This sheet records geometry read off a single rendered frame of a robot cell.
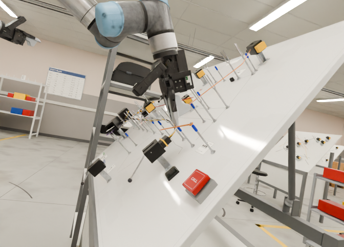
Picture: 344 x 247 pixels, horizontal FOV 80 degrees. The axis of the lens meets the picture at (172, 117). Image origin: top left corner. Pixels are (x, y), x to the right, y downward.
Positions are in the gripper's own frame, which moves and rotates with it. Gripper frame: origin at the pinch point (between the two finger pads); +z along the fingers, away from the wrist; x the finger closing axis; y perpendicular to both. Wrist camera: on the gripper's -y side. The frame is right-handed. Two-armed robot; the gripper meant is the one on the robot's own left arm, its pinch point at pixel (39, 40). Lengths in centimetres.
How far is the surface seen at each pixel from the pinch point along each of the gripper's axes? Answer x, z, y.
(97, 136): 31, 39, 50
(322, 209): 200, 245, 71
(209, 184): 134, -21, 29
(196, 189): 132, -23, 30
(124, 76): 25, 52, 2
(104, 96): 27, 38, 21
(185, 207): 130, -22, 36
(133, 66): 27, 57, -8
